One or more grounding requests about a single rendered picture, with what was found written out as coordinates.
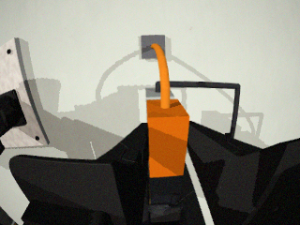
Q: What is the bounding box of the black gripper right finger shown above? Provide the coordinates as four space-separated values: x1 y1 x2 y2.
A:
187 121 300 225

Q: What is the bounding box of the orange power plug with cord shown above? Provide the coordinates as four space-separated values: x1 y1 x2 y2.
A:
146 44 190 206

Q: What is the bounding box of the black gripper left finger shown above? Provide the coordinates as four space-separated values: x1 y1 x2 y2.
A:
8 123 149 225

